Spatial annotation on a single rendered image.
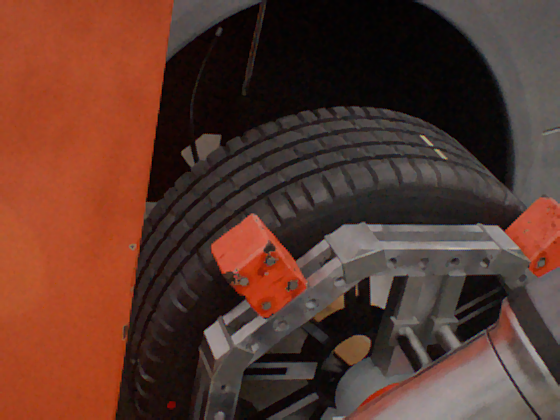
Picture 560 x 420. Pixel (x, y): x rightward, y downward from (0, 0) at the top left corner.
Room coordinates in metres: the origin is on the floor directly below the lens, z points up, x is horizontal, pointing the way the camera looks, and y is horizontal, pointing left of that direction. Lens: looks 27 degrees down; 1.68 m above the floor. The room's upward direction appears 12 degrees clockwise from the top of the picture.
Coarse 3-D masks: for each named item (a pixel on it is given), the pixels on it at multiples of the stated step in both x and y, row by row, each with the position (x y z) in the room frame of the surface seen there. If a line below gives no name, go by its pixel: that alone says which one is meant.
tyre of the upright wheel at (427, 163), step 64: (320, 128) 1.27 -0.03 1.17; (384, 128) 1.30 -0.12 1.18; (192, 192) 1.21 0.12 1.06; (256, 192) 1.14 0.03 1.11; (320, 192) 1.11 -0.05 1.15; (384, 192) 1.14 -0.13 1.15; (448, 192) 1.18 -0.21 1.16; (192, 256) 1.11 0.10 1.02; (192, 320) 1.05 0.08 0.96; (128, 384) 1.12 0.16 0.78; (192, 384) 1.06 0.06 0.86
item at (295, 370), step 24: (360, 288) 1.17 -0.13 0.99; (480, 288) 1.26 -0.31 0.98; (336, 312) 1.21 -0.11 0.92; (360, 312) 1.17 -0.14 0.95; (456, 312) 1.23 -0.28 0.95; (480, 312) 1.25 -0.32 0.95; (312, 336) 1.14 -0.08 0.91; (336, 336) 1.16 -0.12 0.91; (264, 360) 1.12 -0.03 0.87; (288, 360) 1.13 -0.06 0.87; (312, 360) 1.15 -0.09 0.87; (360, 360) 1.24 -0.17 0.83; (432, 360) 1.23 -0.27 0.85; (312, 384) 1.15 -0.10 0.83; (336, 384) 1.21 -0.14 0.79; (240, 408) 1.30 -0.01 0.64; (264, 408) 1.15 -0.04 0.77; (288, 408) 1.14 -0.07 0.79; (312, 408) 1.37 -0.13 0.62; (336, 408) 1.17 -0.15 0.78
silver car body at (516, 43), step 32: (192, 0) 1.41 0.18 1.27; (224, 0) 1.43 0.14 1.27; (448, 0) 1.57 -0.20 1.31; (480, 0) 1.60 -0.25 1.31; (512, 0) 1.62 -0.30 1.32; (544, 0) 1.64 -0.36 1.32; (192, 32) 1.41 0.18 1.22; (480, 32) 1.60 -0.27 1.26; (512, 32) 1.63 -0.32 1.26; (544, 32) 1.65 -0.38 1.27; (512, 64) 1.63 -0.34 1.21; (544, 64) 1.66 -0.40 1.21; (512, 96) 1.64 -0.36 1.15; (544, 96) 1.67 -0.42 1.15; (544, 128) 1.68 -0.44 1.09; (544, 160) 1.69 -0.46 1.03; (544, 192) 1.70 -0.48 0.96
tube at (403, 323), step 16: (416, 288) 1.07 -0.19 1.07; (400, 304) 1.06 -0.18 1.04; (416, 304) 1.07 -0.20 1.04; (400, 320) 1.06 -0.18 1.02; (416, 320) 1.07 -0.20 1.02; (384, 336) 1.07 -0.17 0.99; (400, 336) 1.05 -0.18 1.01; (416, 336) 1.04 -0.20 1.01; (416, 352) 1.01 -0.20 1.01; (416, 368) 0.99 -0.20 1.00
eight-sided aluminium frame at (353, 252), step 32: (352, 224) 1.10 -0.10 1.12; (384, 224) 1.12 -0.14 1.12; (480, 224) 1.17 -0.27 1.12; (320, 256) 1.07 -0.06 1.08; (352, 256) 1.04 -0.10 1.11; (384, 256) 1.05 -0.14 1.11; (416, 256) 1.07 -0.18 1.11; (448, 256) 1.09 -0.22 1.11; (480, 256) 1.11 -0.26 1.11; (512, 256) 1.12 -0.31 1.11; (320, 288) 1.02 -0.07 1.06; (512, 288) 1.13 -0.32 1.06; (224, 320) 1.03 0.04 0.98; (256, 320) 1.01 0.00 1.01; (288, 320) 1.01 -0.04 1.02; (224, 352) 0.98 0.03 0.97; (256, 352) 1.00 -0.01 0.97; (224, 384) 0.99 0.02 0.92; (192, 416) 1.02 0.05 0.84; (224, 416) 0.99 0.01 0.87
